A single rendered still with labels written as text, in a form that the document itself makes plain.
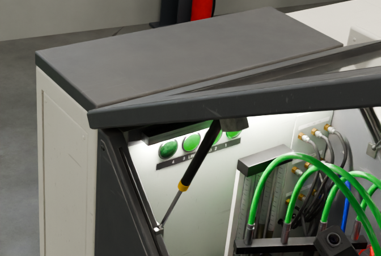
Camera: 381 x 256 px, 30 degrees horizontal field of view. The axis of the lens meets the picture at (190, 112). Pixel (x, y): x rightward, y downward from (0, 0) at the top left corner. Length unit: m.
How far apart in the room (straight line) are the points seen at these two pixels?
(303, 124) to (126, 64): 0.47
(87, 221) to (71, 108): 0.25
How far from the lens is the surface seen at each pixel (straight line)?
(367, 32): 1.77
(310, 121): 1.77
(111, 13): 5.57
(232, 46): 1.69
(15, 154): 4.01
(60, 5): 5.39
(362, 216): 1.40
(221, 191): 1.68
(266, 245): 1.72
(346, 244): 1.15
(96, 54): 1.60
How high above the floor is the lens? 2.17
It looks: 29 degrees down
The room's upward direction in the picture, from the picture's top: 6 degrees clockwise
